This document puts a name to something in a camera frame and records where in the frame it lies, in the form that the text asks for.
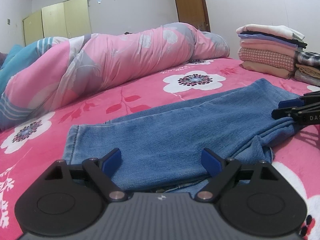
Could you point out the brown wooden door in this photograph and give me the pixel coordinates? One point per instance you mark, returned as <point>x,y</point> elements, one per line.
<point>190,5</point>

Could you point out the beige folded cloth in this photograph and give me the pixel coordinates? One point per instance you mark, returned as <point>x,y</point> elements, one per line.
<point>310,70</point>

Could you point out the grey folded cloth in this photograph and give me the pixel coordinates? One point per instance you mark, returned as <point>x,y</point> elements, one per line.
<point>303,78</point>

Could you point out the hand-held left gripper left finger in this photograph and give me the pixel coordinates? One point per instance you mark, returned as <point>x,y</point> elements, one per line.
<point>112,161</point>

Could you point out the pink floral blanket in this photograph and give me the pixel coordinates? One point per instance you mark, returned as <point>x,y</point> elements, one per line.
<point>37,155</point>

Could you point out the pink and blue floral quilt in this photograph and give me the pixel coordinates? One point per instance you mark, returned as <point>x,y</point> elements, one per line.
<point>100,62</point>

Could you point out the stack of folded clothes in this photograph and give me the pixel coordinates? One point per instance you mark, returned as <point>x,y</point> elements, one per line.
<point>265,60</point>

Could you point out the plaid folded shirt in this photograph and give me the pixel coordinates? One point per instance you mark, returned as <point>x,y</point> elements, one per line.
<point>308,58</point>

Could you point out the yellow wardrobe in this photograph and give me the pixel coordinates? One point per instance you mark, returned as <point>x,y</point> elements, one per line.
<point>55,22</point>

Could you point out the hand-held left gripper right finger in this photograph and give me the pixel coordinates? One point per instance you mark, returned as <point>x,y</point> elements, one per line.
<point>211,162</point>

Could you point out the blue jeans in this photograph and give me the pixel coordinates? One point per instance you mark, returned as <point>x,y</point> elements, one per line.
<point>175,130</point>

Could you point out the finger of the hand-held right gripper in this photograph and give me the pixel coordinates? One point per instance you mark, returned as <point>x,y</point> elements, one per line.
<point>285,113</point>
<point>290,103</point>

